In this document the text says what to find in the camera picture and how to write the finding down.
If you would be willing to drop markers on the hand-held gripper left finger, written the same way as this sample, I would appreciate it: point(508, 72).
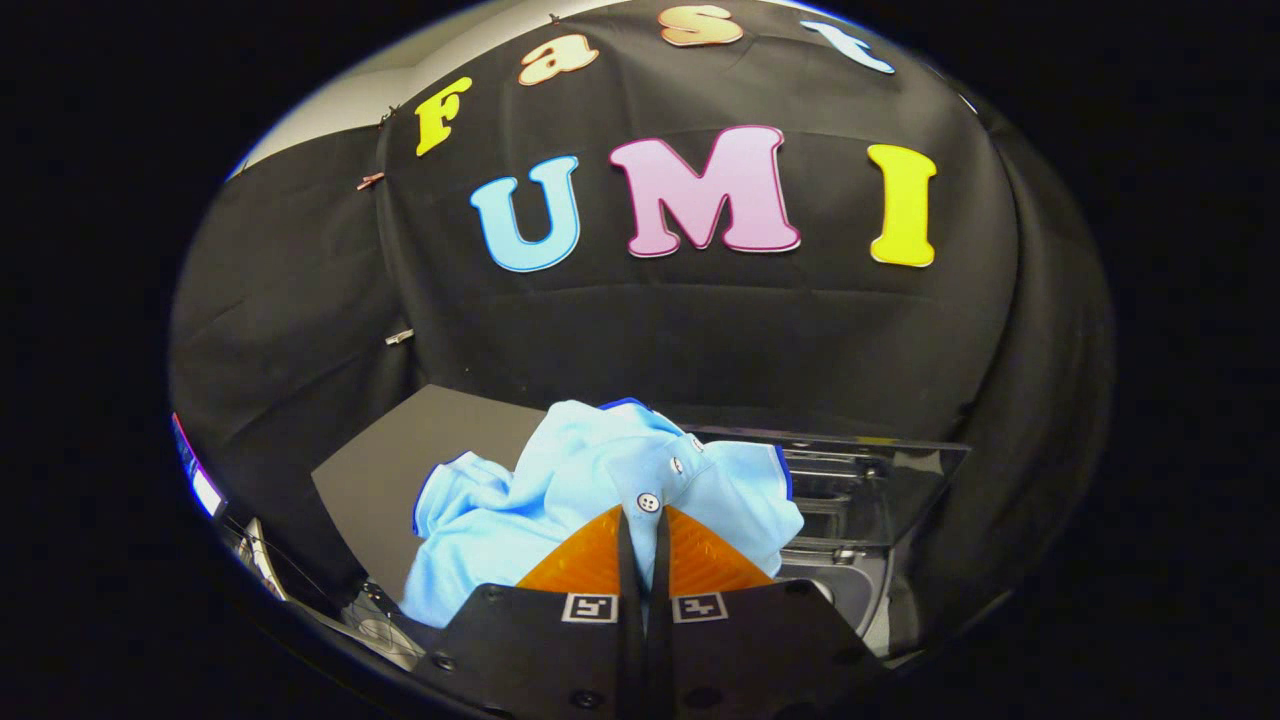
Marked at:
point(632, 640)

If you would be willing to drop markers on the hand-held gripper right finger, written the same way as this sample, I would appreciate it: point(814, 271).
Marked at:
point(660, 640)

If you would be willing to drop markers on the light blue polo shirt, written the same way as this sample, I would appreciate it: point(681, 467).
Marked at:
point(530, 500)

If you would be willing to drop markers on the grey washing machine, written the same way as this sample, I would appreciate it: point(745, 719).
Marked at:
point(850, 595)

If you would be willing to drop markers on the dark glass washing machine lid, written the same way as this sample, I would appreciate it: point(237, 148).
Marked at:
point(900, 480)

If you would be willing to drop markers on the silver cloth clip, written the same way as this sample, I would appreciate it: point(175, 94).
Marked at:
point(399, 337)

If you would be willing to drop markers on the bright screen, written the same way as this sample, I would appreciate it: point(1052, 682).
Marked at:
point(205, 490)

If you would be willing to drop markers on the red cloth clip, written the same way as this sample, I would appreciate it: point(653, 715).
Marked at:
point(370, 180)

